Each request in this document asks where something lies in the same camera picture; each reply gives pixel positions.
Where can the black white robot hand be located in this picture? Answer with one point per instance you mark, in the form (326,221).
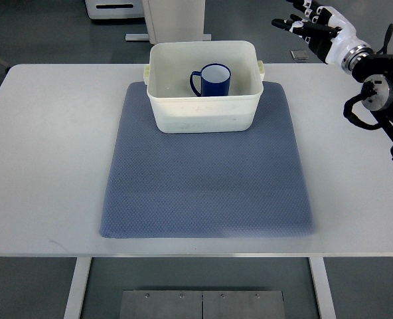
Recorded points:
(329,35)

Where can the blue enamel mug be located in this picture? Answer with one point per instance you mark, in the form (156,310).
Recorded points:
(214,80)

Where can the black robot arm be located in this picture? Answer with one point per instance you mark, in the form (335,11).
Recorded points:
(374,70)

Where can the white plastic box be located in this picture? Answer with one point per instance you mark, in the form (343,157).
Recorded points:
(176,107)

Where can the metal floor socket plate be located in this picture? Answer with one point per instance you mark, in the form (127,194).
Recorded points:
(299,55)

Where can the white pillar on base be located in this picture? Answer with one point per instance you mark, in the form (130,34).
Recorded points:
(172,21)

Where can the blue textured mat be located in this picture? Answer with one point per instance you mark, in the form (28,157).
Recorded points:
(212,185)

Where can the white cabinet with slot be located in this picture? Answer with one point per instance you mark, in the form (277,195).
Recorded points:
(101,9)

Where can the right white table leg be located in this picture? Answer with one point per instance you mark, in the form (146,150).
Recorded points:
(322,289)

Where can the white table leg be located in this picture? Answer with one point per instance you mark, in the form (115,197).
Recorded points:
(322,289)
(78,288)

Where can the left white table leg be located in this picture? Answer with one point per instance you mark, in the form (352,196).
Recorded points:
(78,288)

